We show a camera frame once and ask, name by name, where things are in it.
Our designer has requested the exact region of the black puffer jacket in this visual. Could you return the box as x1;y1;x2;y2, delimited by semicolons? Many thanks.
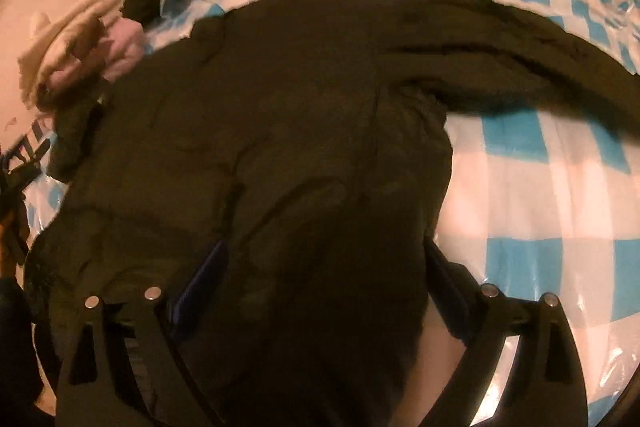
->
25;0;639;426

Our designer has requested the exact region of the striped pillow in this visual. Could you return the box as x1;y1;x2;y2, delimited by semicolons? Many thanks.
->
1;119;53;172

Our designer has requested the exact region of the pink brown folded jacket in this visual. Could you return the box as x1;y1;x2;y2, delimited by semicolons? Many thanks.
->
36;15;145;110

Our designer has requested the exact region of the blue white checkered bed cover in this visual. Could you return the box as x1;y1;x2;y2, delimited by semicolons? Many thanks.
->
1;0;639;426

